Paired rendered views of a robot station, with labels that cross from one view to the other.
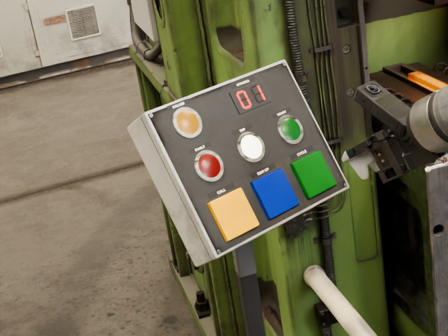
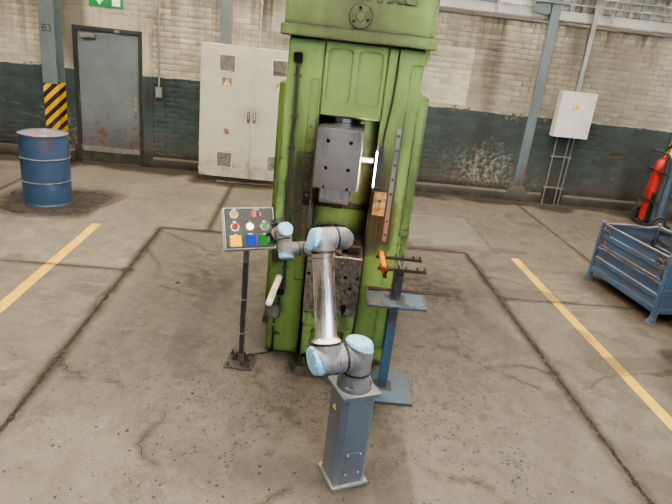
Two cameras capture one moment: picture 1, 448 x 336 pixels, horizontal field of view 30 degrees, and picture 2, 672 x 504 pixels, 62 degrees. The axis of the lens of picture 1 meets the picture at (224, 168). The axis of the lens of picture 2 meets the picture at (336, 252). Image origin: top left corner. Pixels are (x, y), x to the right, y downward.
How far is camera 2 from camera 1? 245 cm
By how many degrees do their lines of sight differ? 12
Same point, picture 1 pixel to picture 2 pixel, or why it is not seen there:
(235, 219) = (235, 242)
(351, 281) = (290, 284)
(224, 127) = (244, 219)
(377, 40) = (336, 214)
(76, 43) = not seen: hidden behind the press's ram
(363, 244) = (297, 274)
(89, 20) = not seen: hidden behind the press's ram
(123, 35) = not seen: hidden behind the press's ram
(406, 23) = (347, 211)
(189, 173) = (228, 226)
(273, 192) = (250, 239)
